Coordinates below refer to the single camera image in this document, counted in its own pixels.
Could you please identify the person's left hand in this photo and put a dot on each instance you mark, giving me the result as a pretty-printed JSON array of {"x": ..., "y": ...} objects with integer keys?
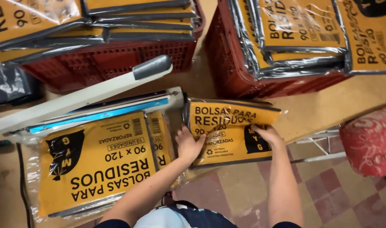
[{"x": 188, "y": 145}]

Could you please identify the person's right hand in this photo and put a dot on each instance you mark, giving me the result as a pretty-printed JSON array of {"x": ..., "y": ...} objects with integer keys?
[{"x": 269, "y": 135}]

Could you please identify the red crate of yellow packets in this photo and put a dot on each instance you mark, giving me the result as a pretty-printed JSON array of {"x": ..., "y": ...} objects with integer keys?
[
  {"x": 275, "y": 63},
  {"x": 101, "y": 60}
]

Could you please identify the person's dark patterned shirt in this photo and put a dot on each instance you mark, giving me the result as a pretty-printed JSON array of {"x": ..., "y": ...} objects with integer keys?
[{"x": 186, "y": 218}]

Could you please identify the large yellow bag packet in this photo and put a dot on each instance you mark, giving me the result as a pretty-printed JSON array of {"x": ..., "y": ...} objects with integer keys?
[{"x": 94, "y": 164}]

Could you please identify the red patterned cushion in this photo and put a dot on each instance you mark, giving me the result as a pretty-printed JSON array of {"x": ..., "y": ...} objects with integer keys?
[{"x": 370, "y": 142}]

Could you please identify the white impulse heat sealer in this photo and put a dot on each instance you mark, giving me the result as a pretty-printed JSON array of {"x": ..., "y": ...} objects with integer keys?
[{"x": 85, "y": 92}]

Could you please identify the heap of black plastic bags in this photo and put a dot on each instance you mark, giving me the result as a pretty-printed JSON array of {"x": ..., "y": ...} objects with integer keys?
[{"x": 9, "y": 83}]

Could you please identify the white metal frame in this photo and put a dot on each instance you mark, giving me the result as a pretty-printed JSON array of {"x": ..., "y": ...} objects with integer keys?
[{"x": 319, "y": 156}]

